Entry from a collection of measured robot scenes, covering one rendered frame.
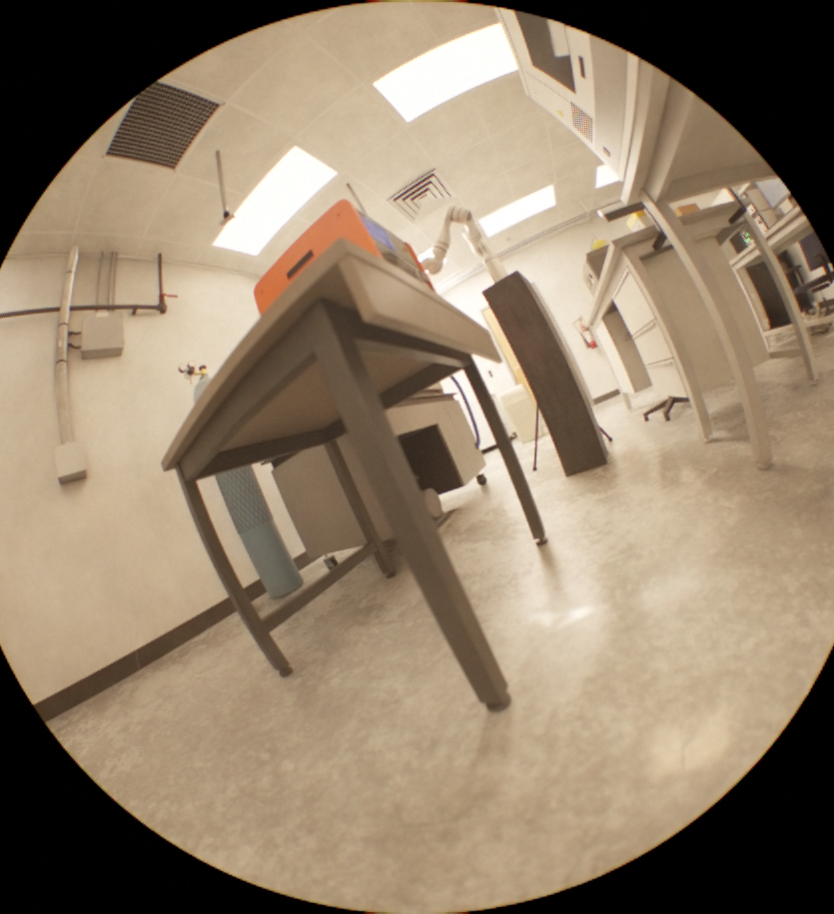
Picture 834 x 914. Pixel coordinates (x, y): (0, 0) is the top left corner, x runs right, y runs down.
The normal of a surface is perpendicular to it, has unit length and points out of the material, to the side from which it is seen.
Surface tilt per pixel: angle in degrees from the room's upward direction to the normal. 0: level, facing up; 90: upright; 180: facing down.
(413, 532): 90
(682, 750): 0
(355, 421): 90
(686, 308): 90
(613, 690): 0
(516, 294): 90
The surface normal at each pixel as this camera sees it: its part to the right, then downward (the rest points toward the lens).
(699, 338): -0.44, 0.21
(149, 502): 0.80, -0.35
